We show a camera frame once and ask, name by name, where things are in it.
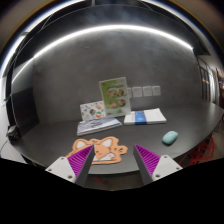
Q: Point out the mint green computer mouse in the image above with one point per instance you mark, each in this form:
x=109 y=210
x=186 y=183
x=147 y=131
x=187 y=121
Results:
x=170 y=137

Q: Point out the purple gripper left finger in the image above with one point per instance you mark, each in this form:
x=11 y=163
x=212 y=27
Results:
x=74 y=168

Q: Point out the white book with blue band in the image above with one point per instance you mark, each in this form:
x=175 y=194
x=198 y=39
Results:
x=143 y=117

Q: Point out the grey patterned book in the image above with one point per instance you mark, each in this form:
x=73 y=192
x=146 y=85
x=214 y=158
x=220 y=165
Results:
x=96 y=125

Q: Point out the red metal frame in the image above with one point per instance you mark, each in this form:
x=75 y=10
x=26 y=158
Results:
x=202 y=153

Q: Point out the white wall socket plate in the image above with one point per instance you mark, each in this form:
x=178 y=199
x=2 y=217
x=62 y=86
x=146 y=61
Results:
x=137 y=92
x=156 y=90
x=147 y=90

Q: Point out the small white illustrated card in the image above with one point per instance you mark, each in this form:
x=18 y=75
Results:
x=93 y=110

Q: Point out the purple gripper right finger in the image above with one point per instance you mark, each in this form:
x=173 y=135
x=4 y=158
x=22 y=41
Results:
x=153 y=167

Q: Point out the corgi shaped mouse pad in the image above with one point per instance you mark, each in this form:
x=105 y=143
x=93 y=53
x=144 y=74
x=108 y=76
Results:
x=107 y=150

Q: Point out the black monitor screen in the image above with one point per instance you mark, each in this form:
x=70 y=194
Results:
x=24 y=109

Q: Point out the green illustrated standing card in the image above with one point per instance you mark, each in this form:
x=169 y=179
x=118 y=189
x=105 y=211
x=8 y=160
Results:
x=115 y=97

